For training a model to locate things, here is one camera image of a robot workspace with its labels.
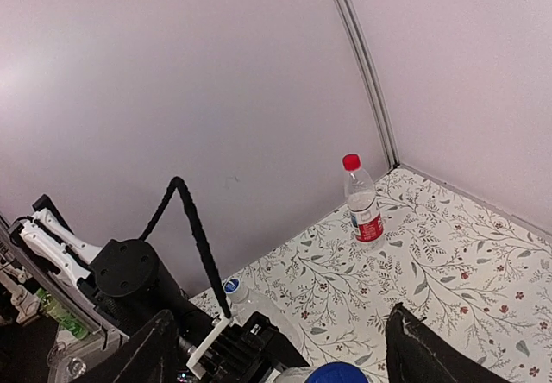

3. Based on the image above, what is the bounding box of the blue Pepsi bottle cap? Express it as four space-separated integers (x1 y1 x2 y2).
305 361 369 383

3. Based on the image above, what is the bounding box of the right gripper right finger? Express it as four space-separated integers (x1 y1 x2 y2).
385 303 507 383

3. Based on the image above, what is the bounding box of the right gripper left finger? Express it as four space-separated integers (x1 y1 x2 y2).
74 310 178 383

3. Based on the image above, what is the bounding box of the floral patterned table mat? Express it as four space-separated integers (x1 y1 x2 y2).
189 166 552 383

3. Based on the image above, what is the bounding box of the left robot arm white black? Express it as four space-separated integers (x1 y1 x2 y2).
9 179 306 382

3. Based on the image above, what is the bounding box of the clear empty plastic bottle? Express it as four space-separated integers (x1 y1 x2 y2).
223 278 308 367

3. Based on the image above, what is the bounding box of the red-capped clear bottle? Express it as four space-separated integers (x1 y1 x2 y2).
342 154 384 250

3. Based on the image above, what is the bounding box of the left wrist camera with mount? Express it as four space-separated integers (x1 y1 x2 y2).
185 315 235 380

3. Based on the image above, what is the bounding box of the small glass cup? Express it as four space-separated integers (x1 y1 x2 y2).
47 342 87 383

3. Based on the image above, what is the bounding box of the Pepsi bottle blue label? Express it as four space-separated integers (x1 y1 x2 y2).
275 363 376 383

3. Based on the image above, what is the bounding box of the left black camera cable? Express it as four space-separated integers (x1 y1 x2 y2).
138 175 234 320

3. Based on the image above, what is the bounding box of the green drink bottle background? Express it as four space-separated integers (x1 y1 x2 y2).
36 288 90 340

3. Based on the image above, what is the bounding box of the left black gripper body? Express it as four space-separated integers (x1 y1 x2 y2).
202 311 309 383

